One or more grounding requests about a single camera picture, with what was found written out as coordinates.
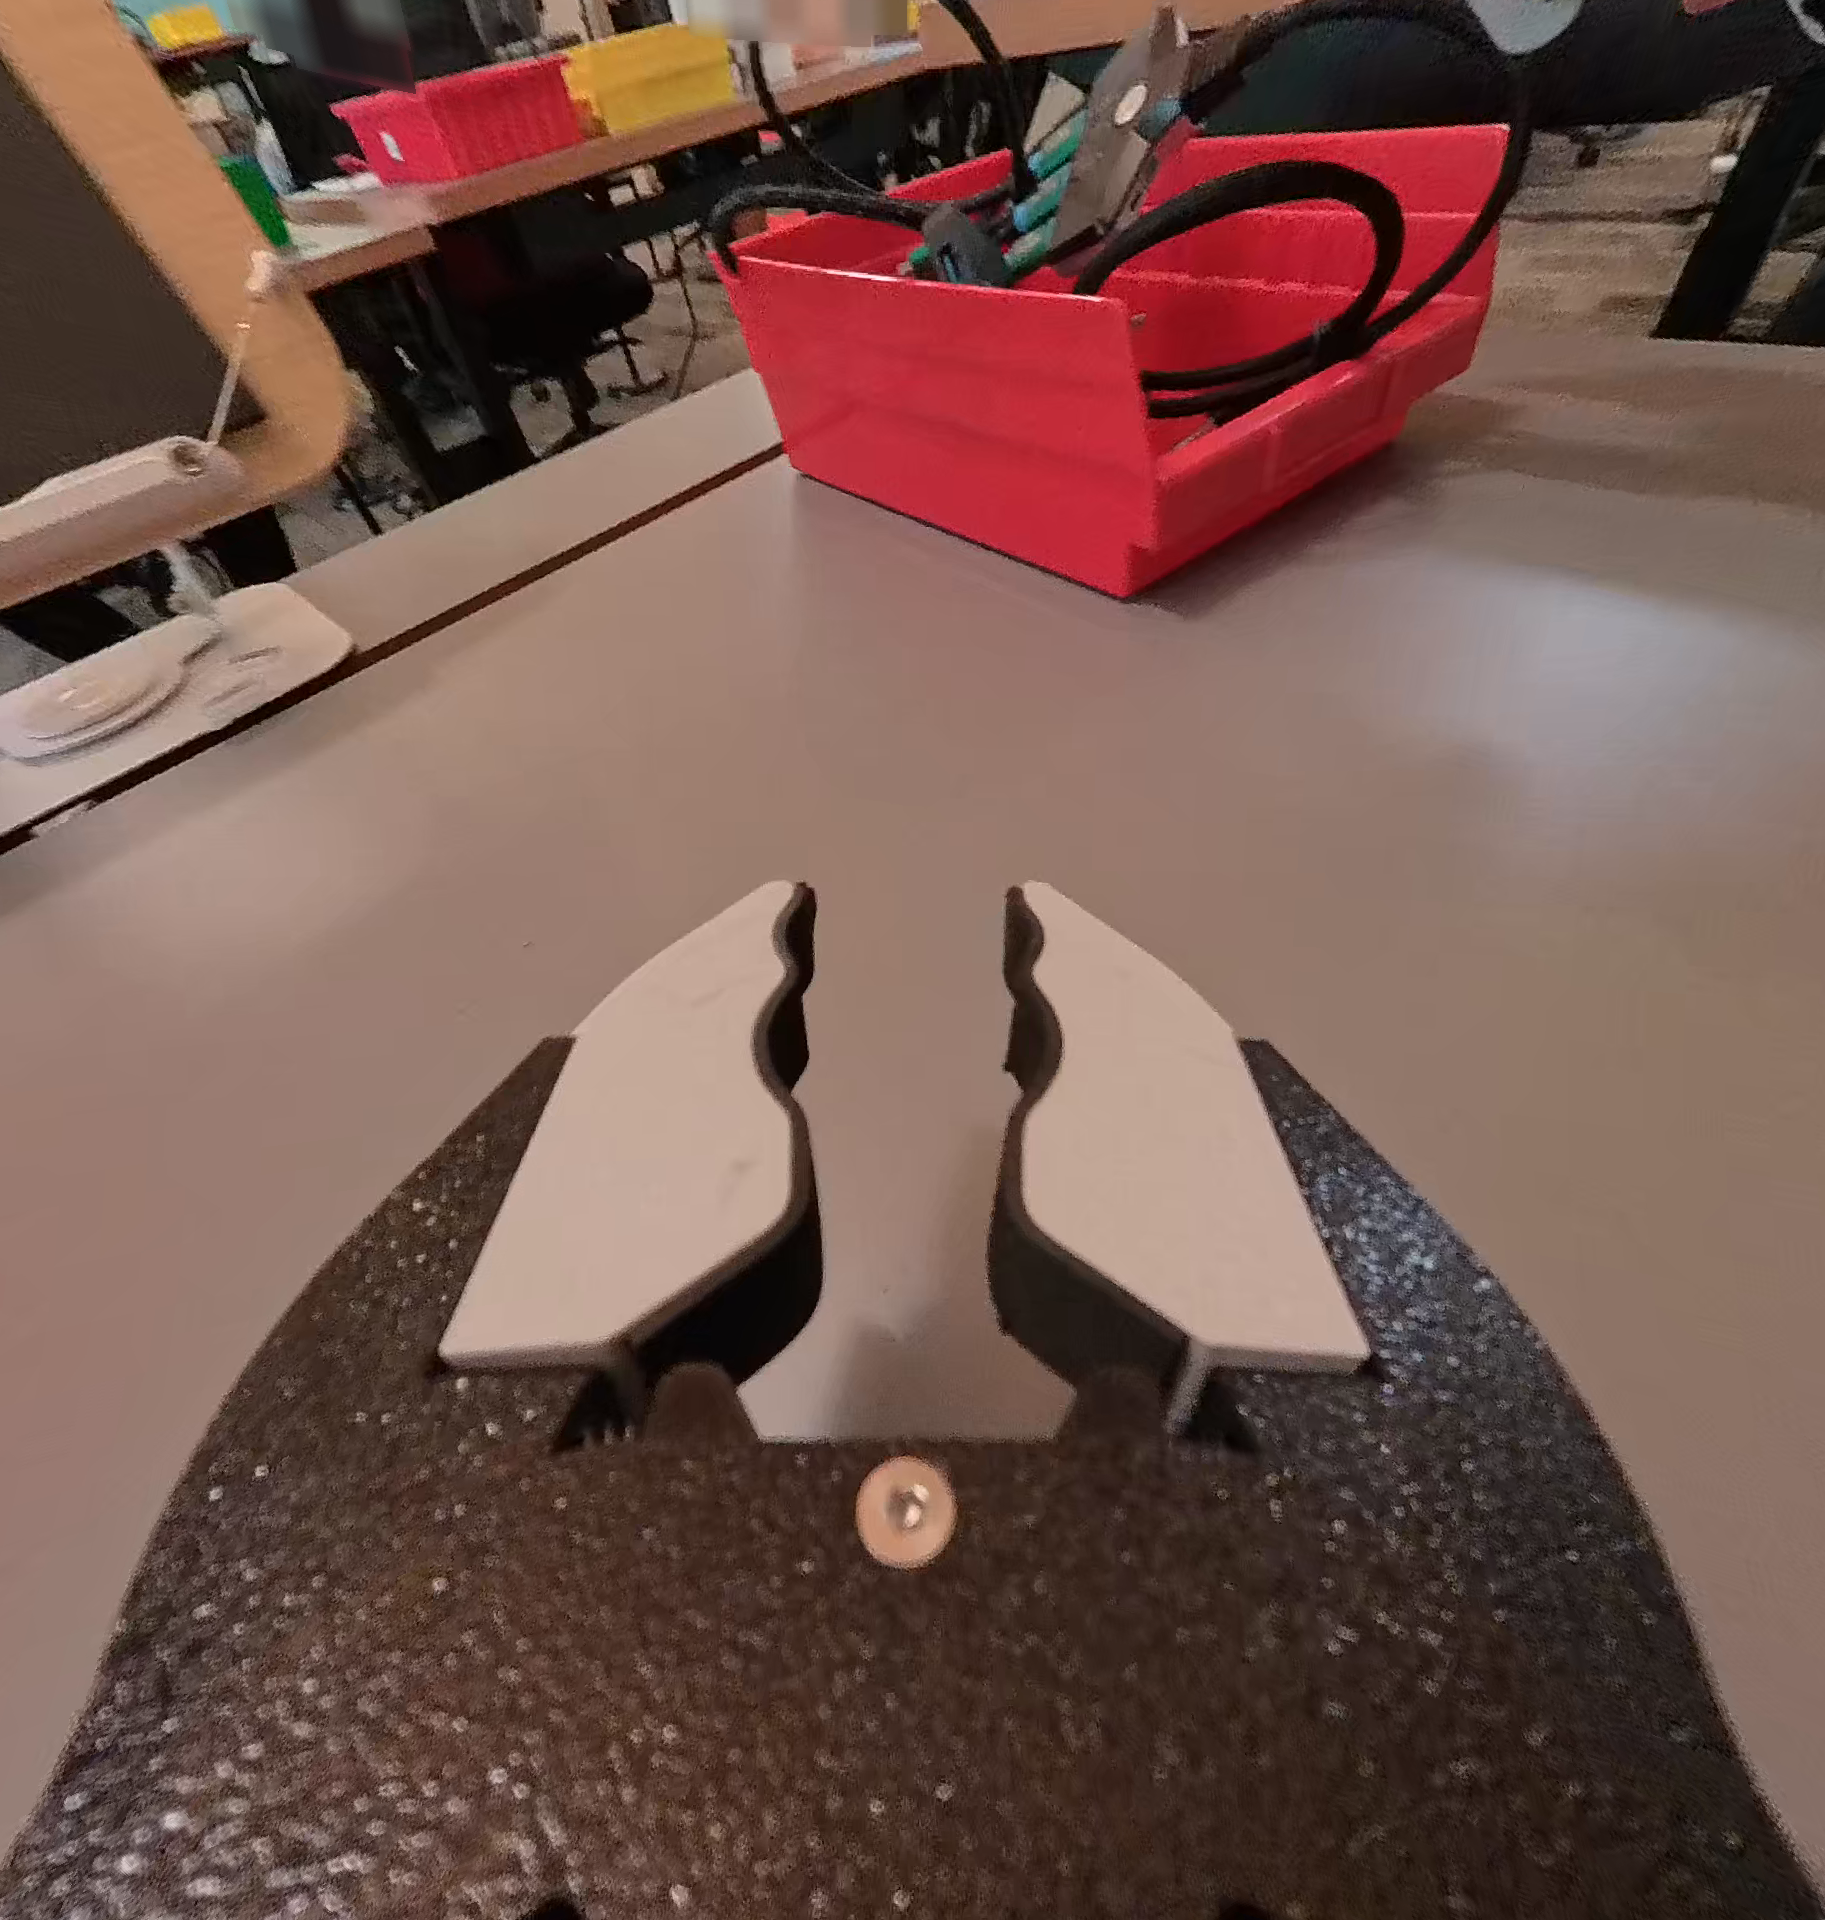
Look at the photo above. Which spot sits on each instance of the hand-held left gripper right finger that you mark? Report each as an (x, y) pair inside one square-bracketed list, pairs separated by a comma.
[(1183, 1185)]

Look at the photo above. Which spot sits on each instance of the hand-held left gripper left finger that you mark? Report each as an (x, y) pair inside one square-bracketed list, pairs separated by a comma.
[(627, 1171)]

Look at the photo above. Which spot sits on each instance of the red plastic bin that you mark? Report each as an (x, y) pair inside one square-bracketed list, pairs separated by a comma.
[(973, 421)]

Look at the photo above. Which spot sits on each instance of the black HDMI switch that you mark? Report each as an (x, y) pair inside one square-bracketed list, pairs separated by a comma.
[(1107, 172)]

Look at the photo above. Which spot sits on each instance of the grey desk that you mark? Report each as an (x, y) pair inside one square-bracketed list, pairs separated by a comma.
[(1302, 780), (554, 510)]

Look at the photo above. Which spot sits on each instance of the black office chair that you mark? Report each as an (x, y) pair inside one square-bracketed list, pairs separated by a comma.
[(554, 286)]

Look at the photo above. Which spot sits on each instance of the wooden table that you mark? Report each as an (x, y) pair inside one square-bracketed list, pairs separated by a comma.
[(357, 259), (1077, 15)]

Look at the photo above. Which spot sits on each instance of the green container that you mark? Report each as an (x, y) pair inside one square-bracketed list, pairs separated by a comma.
[(260, 203)]

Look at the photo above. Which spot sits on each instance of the small red basket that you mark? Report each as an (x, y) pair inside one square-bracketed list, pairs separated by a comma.
[(394, 143)]

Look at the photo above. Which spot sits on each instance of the cardboard framed dark board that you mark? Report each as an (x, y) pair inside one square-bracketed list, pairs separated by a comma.
[(72, 271)]

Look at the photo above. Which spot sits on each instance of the yellow basket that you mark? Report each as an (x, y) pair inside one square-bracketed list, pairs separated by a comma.
[(650, 82)]

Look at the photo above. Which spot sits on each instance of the black table leg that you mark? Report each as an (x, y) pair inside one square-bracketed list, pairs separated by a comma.
[(1752, 195)]

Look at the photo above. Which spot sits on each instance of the yellow box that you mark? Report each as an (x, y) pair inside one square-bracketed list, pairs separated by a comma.
[(184, 27)]

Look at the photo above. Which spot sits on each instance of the white mount plate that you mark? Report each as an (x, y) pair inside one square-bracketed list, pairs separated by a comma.
[(275, 631)]

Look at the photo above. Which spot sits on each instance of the white bracket bar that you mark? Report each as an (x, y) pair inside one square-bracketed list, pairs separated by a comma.
[(72, 525)]

